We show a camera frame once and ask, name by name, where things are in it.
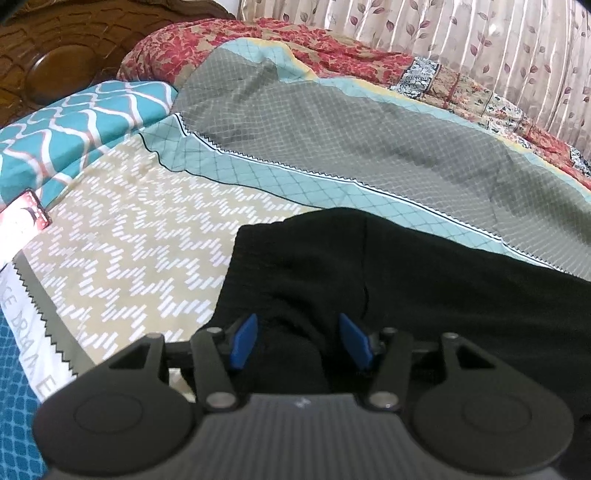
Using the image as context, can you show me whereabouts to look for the smartphone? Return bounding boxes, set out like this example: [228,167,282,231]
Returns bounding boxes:
[8,189,51,237]

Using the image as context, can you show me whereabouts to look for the teal wavy pattern pillow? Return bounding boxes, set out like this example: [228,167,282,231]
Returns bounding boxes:
[0,79,180,208]

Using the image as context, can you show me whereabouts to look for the carved wooden headboard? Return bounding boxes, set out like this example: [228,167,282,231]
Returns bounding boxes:
[0,0,237,131]

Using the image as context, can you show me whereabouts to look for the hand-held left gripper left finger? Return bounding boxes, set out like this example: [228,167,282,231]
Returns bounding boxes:
[108,314,259,412]

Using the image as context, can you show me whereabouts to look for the black pants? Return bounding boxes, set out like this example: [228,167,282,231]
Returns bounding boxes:
[210,208,591,398]

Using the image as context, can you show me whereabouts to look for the patterned bed sheet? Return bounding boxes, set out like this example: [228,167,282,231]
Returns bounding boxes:
[0,38,591,480]

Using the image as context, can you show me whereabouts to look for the beige leaf print curtain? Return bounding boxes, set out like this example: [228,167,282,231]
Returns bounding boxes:
[236,0,591,148]

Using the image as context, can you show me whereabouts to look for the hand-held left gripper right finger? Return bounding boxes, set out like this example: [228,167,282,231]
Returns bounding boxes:
[338,314,498,412]

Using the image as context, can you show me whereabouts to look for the red floral quilt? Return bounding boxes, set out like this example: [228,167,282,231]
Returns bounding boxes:
[115,17,591,192]

